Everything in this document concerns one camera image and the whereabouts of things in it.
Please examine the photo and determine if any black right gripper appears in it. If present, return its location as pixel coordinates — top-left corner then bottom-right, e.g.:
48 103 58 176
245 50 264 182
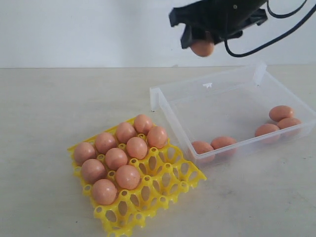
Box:
169 0 267 49

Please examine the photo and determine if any brown egg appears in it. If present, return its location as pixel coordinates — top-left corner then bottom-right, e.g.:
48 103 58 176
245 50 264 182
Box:
105 148 128 170
133 114 154 135
147 126 168 149
91 179 118 205
95 132 117 154
269 105 295 122
277 117 302 137
81 159 107 184
210 136 237 157
116 122 137 144
126 137 148 159
74 142 97 166
255 123 281 144
190 40 214 57
115 165 140 190
192 141 215 164

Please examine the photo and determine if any clear plastic container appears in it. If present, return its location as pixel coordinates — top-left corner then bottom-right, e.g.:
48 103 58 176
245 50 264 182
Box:
150 63 316 167

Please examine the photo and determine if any yellow plastic egg tray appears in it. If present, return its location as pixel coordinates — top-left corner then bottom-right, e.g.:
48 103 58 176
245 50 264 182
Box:
67 116 207 237

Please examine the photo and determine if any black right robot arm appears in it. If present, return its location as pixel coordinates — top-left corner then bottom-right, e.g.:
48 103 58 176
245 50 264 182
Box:
169 0 268 49

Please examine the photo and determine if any black cable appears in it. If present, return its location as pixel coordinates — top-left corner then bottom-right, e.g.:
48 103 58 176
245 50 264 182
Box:
224 0 316 58

